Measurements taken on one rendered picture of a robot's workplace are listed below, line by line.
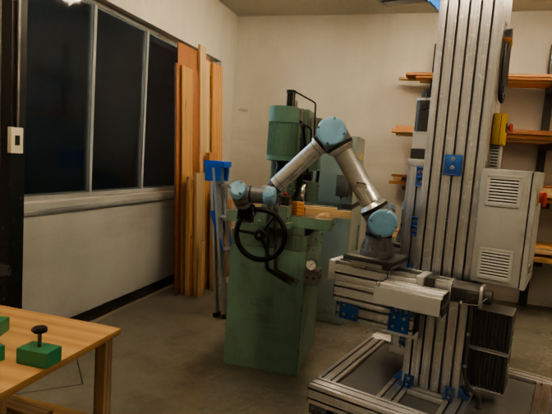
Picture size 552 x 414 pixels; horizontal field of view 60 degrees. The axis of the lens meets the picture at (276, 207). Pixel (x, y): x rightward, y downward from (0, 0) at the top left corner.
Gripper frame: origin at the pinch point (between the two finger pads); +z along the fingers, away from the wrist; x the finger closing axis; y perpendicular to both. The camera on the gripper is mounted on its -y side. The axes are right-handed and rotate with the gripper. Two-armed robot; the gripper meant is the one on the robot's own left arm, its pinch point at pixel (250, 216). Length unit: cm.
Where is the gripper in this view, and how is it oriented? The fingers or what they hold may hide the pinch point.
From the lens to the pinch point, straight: 232.1
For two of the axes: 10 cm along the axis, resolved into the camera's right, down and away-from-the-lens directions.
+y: -1.0, 9.1, -4.0
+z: 1.1, 4.1, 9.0
